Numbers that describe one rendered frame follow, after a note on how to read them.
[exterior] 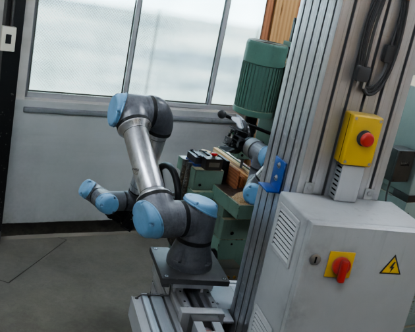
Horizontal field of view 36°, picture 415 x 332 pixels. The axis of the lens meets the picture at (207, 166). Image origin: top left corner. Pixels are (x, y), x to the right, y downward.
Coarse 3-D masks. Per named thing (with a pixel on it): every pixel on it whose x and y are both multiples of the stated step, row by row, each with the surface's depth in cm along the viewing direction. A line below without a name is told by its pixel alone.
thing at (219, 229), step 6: (216, 222) 263; (222, 222) 258; (228, 222) 258; (234, 222) 260; (240, 222) 261; (246, 222) 263; (216, 228) 262; (222, 228) 258; (228, 228) 259; (234, 228) 261; (240, 228) 262; (246, 228) 264; (216, 234) 262; (222, 234) 259; (228, 234) 260; (234, 234) 262; (240, 234) 263; (246, 234) 265
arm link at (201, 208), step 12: (192, 204) 197; (204, 204) 197; (216, 204) 202; (192, 216) 196; (204, 216) 198; (216, 216) 202; (192, 228) 197; (204, 228) 199; (192, 240) 200; (204, 240) 201
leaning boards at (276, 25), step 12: (276, 0) 404; (288, 0) 407; (300, 0) 416; (264, 12) 406; (276, 12) 405; (288, 12) 410; (264, 24) 407; (276, 24) 408; (288, 24) 413; (264, 36) 410; (276, 36) 411; (288, 36) 415
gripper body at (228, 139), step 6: (234, 132) 240; (240, 132) 241; (246, 132) 245; (228, 138) 243; (234, 138) 240; (240, 138) 236; (246, 138) 237; (228, 144) 245; (234, 144) 242; (240, 144) 237; (240, 150) 246
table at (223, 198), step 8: (216, 184) 266; (224, 184) 268; (192, 192) 262; (200, 192) 262; (208, 192) 264; (216, 192) 264; (224, 192) 258; (232, 192) 260; (216, 200) 263; (224, 200) 258; (232, 200) 252; (224, 208) 257; (232, 208) 252; (240, 208) 248; (248, 208) 249; (240, 216) 249; (248, 216) 251
